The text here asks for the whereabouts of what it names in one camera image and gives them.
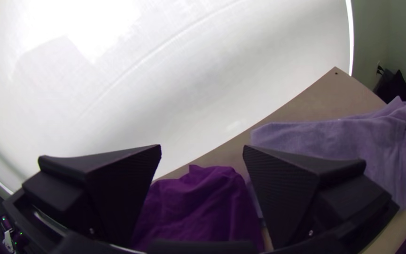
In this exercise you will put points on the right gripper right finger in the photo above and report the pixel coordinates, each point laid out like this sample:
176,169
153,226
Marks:
294,190

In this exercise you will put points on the black t-shirt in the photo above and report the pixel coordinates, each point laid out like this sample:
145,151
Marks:
196,204

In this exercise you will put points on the blue garment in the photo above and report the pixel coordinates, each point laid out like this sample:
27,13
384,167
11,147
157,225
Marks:
347,141

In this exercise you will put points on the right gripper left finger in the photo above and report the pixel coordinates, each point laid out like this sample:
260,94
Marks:
111,183

